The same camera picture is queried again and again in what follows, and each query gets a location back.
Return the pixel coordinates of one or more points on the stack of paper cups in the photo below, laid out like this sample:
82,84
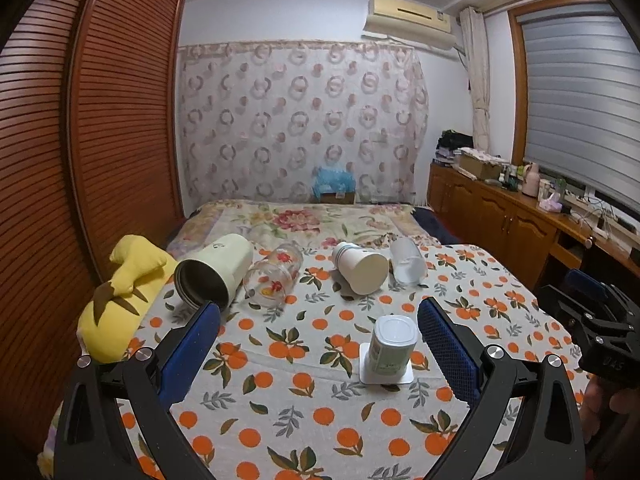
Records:
362,270

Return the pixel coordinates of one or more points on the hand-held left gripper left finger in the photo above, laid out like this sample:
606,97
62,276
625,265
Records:
192,345

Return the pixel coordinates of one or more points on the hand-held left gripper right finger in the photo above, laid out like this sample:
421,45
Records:
445,345

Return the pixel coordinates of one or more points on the white square coaster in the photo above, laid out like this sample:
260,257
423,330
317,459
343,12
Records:
367,372

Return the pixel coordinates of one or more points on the small brown box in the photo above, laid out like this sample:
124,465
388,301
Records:
337,198

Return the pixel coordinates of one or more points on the pile of dark clothes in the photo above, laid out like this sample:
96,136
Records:
452,145

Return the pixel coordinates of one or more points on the small green white cup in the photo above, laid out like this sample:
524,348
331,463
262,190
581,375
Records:
394,342

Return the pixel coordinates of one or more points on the frosted plastic cup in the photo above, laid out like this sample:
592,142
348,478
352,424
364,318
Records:
407,260

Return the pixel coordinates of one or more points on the wooden louvered wardrobe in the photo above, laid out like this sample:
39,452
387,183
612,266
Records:
115,125

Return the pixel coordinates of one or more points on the pink tissue pack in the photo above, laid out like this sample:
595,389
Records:
549,204

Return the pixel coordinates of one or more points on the blue plastic bag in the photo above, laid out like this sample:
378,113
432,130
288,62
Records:
332,177

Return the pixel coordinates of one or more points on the cream insulated cup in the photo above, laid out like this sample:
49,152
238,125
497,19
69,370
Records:
222,265

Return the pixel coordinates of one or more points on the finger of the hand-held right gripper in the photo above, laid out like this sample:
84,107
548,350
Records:
587,284
565,305

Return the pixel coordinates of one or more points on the orange fruit print blanket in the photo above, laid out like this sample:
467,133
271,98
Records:
310,400

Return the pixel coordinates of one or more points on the cream window curtain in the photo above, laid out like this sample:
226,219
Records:
477,70

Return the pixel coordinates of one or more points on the wooden side cabinet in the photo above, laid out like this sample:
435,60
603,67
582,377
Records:
505,225

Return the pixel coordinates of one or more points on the dark blue bedding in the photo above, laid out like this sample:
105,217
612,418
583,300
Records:
440,227

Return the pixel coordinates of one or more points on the wall air conditioner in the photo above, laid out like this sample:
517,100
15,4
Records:
410,20

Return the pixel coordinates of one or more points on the floral bed blanket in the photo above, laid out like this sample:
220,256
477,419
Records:
300,220

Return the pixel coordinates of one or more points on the grey window blind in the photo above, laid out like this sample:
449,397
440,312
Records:
585,100

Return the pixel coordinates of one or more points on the flower print glass cup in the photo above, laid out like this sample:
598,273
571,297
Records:
275,275

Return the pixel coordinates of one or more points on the person's right hand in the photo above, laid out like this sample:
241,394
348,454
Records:
595,407

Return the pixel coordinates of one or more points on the yellow plush toy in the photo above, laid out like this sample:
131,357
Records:
125,290

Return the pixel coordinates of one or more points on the open cardboard box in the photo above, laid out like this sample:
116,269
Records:
480,165

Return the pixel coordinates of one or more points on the pink thermos jug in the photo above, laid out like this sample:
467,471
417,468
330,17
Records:
531,180

